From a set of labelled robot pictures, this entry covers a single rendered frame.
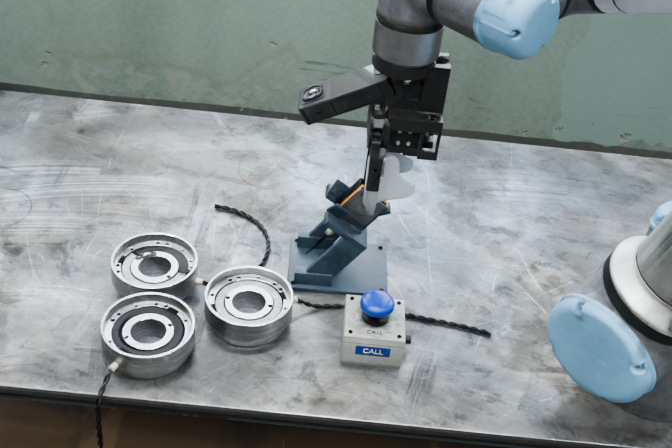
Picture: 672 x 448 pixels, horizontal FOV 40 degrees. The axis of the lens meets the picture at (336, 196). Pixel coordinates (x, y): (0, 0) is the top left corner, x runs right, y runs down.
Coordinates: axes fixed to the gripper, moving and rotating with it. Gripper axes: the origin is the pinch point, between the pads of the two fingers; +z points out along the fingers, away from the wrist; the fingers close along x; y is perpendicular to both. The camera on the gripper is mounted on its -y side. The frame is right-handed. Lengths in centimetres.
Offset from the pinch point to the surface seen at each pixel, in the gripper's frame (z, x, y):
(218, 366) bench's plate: 11.8, -18.8, -15.6
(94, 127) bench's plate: 12, 28, -41
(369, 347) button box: 8.8, -16.9, 1.3
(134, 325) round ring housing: 9.1, -16.1, -25.6
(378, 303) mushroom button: 4.4, -14.1, 1.9
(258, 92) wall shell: 75, 149, -24
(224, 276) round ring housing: 8.4, -7.3, -16.4
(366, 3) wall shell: 42, 149, 5
